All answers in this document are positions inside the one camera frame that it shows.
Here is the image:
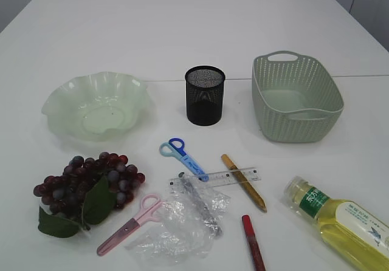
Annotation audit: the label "clear plastic sheet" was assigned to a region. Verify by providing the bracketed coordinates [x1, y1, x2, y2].
[125, 186, 230, 265]

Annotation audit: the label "purple grape bunch with leaves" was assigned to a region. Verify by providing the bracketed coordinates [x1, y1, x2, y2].
[33, 152, 145, 238]

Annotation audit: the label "yellow tea drink bottle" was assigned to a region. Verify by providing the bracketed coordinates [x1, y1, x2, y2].
[284, 176, 388, 270]

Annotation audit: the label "black mesh pen cup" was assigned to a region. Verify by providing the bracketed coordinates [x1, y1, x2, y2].
[185, 66, 225, 126]

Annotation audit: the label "clear plastic ruler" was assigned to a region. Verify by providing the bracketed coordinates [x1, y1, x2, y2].
[167, 167, 261, 193]

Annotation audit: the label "gold glitter pen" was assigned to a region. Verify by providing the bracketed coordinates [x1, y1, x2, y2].
[221, 154, 267, 213]

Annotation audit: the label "pale green wavy plate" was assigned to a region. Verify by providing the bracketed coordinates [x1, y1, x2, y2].
[41, 72, 149, 142]

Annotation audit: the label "silver glitter pen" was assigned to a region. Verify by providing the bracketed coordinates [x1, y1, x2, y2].
[178, 172, 223, 238]

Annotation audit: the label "green plastic woven basket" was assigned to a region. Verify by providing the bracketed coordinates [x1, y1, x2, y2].
[252, 50, 344, 143]

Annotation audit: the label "red glitter pen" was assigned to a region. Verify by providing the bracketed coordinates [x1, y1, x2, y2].
[241, 214, 266, 271]

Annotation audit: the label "blue scissors with cover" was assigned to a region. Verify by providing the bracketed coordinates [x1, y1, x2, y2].
[159, 137, 209, 182]

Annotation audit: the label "pink scissors with cover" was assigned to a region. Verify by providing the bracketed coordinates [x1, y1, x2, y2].
[97, 194, 163, 256]

